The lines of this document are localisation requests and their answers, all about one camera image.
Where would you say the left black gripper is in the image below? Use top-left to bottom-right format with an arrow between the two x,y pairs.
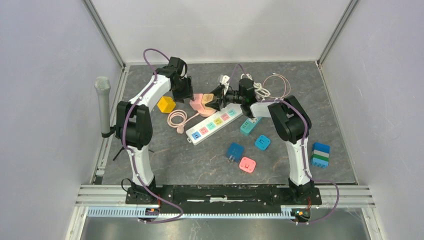
172,76 -> 196,105

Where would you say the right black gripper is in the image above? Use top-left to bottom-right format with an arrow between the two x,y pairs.
205,86 -> 244,113

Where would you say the beige cube adapter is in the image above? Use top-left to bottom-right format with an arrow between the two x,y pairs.
201,93 -> 215,106

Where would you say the pink cube adapter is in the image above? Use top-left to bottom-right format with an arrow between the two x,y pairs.
189,93 -> 205,112

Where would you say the yellow cube adapter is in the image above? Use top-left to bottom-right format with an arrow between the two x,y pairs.
157,96 -> 176,114

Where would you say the dark blue cube adapter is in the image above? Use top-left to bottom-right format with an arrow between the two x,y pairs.
225,142 -> 245,163

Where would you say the light blue plug adapter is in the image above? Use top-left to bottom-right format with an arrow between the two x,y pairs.
254,134 -> 271,151

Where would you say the thin pink charger cable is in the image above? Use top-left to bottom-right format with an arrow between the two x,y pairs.
261,73 -> 292,100

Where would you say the red-pink cube adapter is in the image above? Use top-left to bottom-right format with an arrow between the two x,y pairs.
238,157 -> 257,174

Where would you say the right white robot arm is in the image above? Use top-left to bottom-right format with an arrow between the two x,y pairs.
203,78 -> 315,204

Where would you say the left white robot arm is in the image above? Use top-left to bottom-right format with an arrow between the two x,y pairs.
115,57 -> 194,204

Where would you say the pink round socket base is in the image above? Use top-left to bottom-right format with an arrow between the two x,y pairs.
197,109 -> 216,118

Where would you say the teal power strip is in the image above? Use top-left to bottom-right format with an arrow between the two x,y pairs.
239,117 -> 262,136

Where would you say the white multicolour power strip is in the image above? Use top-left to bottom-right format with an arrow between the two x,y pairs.
185,103 -> 243,146

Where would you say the grey microphone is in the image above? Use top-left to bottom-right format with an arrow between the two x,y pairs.
94,76 -> 112,138

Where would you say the blue green block stack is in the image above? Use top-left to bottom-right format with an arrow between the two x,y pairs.
310,142 -> 331,169

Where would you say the pink coiled cable with plug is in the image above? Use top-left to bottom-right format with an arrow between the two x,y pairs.
166,109 -> 200,135

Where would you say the white coiled cord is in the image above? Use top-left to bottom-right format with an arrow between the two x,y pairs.
241,72 -> 272,99

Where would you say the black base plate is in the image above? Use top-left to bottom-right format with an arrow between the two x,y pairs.
125,184 -> 322,215

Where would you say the light blue cable duct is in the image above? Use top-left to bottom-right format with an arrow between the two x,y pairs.
87,206 -> 309,220

